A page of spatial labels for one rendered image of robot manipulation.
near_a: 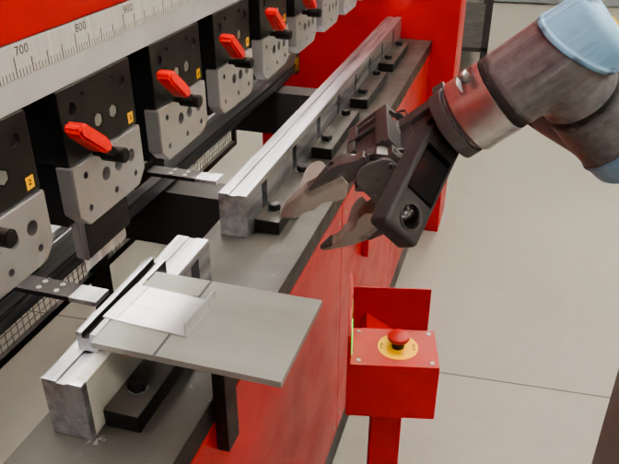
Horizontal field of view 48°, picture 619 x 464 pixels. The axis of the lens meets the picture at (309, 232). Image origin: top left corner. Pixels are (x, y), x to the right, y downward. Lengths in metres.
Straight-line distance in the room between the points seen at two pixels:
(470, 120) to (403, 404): 0.73
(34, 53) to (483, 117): 0.44
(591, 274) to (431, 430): 1.19
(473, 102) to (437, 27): 2.29
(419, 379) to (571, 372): 1.36
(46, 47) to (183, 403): 0.52
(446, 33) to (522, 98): 2.30
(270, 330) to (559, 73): 0.50
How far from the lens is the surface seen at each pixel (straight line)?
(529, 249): 3.22
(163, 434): 0.99
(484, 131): 0.65
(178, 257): 1.17
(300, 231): 1.41
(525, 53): 0.64
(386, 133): 0.69
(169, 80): 0.92
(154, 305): 1.00
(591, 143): 0.70
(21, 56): 0.74
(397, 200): 0.63
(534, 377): 2.49
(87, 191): 0.84
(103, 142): 0.79
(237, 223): 1.39
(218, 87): 1.14
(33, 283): 1.09
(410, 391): 1.26
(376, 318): 1.40
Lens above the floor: 1.57
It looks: 29 degrees down
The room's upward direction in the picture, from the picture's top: straight up
